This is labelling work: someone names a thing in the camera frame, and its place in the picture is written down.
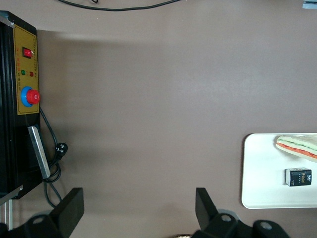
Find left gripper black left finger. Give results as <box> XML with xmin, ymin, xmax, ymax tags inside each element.
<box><xmin>0</xmin><ymin>187</ymin><xmax>85</xmax><ymax>238</ymax></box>

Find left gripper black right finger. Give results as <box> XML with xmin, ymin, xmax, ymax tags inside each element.
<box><xmin>193</xmin><ymin>187</ymin><xmax>289</xmax><ymax>238</ymax></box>

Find cream rectangular plastic tray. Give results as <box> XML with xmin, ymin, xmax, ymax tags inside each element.
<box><xmin>241</xmin><ymin>133</ymin><xmax>317</xmax><ymax>209</ymax></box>

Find black tissue pack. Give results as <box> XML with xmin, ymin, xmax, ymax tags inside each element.
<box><xmin>284</xmin><ymin>168</ymin><xmax>313</xmax><ymax>186</ymax></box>

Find wrapped triangle sandwich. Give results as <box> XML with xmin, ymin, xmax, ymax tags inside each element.
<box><xmin>274</xmin><ymin>135</ymin><xmax>317</xmax><ymax>163</ymax></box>

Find black machine with yellow panel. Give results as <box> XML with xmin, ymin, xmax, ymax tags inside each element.
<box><xmin>0</xmin><ymin>10</ymin><xmax>42</xmax><ymax>231</ymax></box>

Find black power cable with plug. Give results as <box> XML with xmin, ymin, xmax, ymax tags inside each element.
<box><xmin>39</xmin><ymin>106</ymin><xmax>69</xmax><ymax>209</ymax></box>

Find silver metal handle bar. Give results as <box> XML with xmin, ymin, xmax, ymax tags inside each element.
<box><xmin>27</xmin><ymin>125</ymin><xmax>52</xmax><ymax>179</ymax></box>

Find long black cable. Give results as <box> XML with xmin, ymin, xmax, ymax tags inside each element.
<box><xmin>58</xmin><ymin>0</ymin><xmax>183</xmax><ymax>11</ymax></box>

